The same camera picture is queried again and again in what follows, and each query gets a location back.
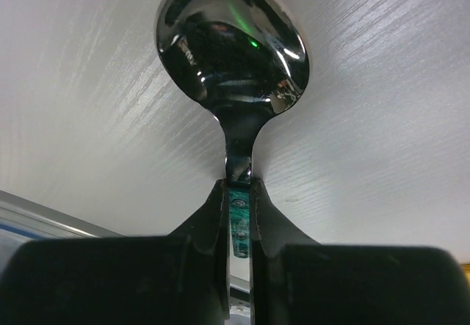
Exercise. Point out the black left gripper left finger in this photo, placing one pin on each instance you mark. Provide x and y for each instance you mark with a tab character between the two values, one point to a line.
180	278

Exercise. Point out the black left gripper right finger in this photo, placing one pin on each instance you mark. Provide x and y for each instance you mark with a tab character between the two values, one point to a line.
296	280

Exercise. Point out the green handled metal spoon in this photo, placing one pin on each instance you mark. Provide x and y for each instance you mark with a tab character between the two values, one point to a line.
245	62

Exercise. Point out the aluminium mounting rail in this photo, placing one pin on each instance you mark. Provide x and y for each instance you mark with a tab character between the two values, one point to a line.
23	220

